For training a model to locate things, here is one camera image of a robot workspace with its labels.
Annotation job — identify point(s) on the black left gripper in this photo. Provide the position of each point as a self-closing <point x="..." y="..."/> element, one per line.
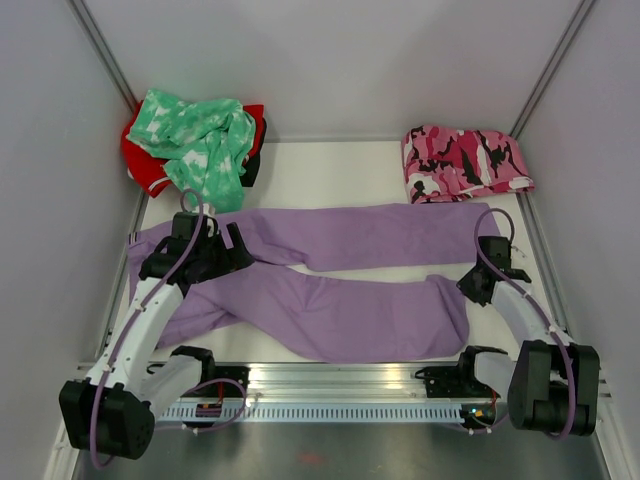
<point x="231" y="259"/>

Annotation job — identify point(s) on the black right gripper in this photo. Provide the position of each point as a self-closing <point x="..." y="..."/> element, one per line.
<point x="466" y="286"/>

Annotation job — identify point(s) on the purple trousers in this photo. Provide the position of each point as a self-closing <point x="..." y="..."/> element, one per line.
<point x="295" y="291"/>

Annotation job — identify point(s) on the pink camouflage trousers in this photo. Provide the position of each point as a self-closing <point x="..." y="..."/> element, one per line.
<point x="442" y="164"/>

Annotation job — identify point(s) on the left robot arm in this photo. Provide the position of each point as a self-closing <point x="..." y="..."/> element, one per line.
<point x="113" y="411"/>

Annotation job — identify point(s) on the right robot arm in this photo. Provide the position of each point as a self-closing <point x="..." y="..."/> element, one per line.
<point x="552" y="386"/>

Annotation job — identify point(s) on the black garment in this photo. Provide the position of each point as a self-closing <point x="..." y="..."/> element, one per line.
<point x="252" y="164"/>

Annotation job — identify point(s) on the green tie-dye garment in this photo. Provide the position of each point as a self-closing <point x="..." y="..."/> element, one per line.
<point x="203" y="144"/>

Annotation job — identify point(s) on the red garment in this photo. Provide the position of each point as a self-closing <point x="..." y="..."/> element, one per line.
<point x="147" y="171"/>

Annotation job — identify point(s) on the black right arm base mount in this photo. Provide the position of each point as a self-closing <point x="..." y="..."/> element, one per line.
<point x="450" y="382"/>

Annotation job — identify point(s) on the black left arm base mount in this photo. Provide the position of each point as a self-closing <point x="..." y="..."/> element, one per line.
<point x="219" y="391"/>

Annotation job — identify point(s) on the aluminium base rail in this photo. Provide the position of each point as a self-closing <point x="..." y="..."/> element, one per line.
<point x="297" y="382"/>

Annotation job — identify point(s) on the white slotted cable duct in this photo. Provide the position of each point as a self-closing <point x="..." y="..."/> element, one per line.
<point x="270" y="412"/>

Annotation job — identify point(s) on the aluminium frame post right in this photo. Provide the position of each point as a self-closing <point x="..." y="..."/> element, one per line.
<point x="565" y="42"/>

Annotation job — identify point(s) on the aluminium frame post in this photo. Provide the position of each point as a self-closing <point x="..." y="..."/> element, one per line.
<point x="565" y="42"/>
<point x="96" y="38"/>

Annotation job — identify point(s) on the aluminium frame post left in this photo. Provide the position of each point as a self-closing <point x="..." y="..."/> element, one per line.
<point x="96" y="38"/>

